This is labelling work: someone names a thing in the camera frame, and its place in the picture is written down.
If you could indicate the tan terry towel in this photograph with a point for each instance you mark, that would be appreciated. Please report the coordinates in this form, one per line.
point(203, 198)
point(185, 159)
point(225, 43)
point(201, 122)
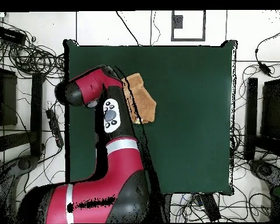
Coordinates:
point(144, 105)

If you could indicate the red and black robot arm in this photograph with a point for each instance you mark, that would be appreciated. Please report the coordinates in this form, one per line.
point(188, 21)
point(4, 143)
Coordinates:
point(123, 168)

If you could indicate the dark green table cloth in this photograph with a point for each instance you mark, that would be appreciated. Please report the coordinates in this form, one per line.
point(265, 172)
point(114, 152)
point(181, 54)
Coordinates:
point(189, 140)

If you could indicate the black power strip with plugs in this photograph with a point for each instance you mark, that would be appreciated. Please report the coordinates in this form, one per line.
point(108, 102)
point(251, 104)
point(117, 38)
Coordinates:
point(211, 207)

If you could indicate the black tripod base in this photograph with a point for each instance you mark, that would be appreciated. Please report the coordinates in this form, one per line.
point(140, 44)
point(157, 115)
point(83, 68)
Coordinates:
point(24, 164)
point(264, 171)

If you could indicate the black cabinet box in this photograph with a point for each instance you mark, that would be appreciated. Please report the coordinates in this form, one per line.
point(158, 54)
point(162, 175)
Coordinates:
point(274, 109)

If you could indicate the black electronics box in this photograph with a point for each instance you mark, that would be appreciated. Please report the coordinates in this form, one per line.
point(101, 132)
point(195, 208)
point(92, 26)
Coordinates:
point(10, 35)

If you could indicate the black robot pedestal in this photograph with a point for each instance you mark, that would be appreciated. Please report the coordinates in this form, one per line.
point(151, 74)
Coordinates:
point(166, 207)

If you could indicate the grey square floor frame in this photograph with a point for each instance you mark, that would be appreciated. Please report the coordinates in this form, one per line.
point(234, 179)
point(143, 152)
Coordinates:
point(172, 32)

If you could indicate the black upright post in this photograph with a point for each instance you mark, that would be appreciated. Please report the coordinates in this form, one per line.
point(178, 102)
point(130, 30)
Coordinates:
point(36, 116)
point(251, 116)

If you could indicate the black frame stand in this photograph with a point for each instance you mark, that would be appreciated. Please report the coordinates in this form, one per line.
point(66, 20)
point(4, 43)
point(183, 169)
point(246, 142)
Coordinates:
point(8, 98)

